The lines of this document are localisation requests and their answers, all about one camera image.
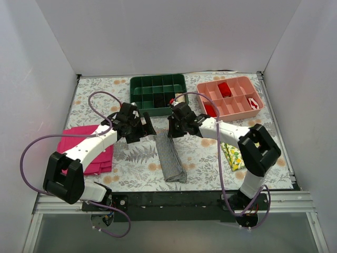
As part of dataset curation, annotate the pink divided organizer tray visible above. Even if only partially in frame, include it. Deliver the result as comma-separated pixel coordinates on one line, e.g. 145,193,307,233
196,76,264,122

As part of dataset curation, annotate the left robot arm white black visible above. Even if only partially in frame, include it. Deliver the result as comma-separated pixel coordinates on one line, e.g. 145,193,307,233
43,103,156,211

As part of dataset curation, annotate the lemon print folded cloth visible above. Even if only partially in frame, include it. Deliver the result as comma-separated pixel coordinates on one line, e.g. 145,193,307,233
221,143,246,171

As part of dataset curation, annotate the beige rolled sock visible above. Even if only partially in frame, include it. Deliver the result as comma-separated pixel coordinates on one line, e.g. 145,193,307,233
175,93,186,103

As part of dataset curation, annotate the pink folded cloth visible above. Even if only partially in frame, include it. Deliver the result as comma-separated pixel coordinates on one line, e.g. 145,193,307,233
56,125,114,176

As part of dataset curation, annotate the red rolled cloth upper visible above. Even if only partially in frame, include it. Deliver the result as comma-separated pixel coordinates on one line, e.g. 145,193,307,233
218,82,232,98

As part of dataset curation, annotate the grey striped boxer underwear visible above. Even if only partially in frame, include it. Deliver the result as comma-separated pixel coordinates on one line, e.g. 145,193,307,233
155,130,187,183

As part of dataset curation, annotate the black metal base rail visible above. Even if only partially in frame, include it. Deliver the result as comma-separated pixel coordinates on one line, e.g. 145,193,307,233
82,190,268,222

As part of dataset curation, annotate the red rolled cloth lower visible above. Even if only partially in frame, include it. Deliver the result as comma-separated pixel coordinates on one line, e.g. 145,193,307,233
204,104,217,117

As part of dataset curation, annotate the red white rolled cloth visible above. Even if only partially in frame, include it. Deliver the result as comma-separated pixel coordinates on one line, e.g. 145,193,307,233
247,98,260,110

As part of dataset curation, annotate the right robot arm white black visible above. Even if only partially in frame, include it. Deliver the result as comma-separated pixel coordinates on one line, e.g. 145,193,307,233
168,101,281,210

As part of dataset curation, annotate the green divided organizer tray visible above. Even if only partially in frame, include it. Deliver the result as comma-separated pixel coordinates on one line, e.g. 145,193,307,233
130,74,187,117

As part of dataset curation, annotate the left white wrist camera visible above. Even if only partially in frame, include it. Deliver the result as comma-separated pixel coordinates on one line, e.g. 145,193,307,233
131,102,142,126

